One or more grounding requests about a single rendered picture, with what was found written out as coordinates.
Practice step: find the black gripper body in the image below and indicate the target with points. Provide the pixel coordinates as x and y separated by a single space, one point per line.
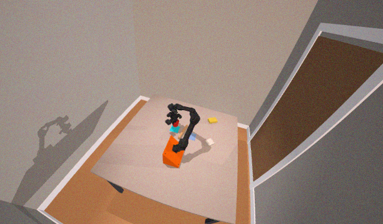
173 118

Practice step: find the yellow rectangular block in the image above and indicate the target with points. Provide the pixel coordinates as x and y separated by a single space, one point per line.
212 120

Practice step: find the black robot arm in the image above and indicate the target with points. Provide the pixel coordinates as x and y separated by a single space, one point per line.
194 119

